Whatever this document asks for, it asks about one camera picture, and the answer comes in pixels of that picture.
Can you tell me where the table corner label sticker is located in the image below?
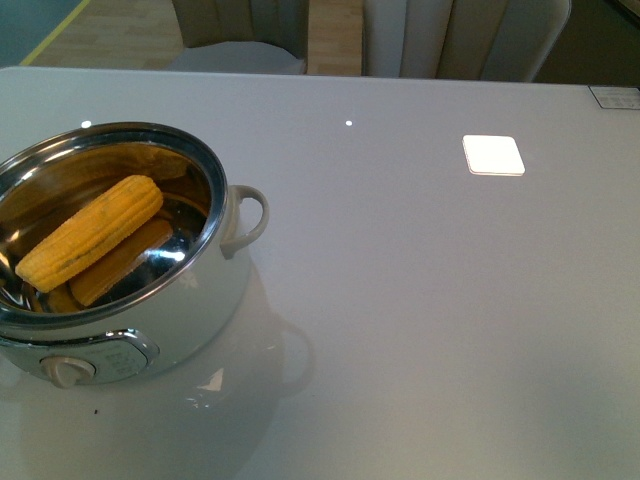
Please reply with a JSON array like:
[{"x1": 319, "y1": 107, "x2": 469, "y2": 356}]
[{"x1": 589, "y1": 86, "x2": 640, "y2": 110}]

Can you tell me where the white electric cooking pot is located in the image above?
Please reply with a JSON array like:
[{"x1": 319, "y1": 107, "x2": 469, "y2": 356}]
[{"x1": 1, "y1": 122, "x2": 269, "y2": 388}]

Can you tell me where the left beige upholstered chair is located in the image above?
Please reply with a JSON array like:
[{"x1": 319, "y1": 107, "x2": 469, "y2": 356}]
[{"x1": 168, "y1": 0, "x2": 309, "y2": 75}]

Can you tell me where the yellow corn cob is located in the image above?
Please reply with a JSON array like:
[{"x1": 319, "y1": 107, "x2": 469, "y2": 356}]
[{"x1": 15, "y1": 175, "x2": 163, "y2": 293}]

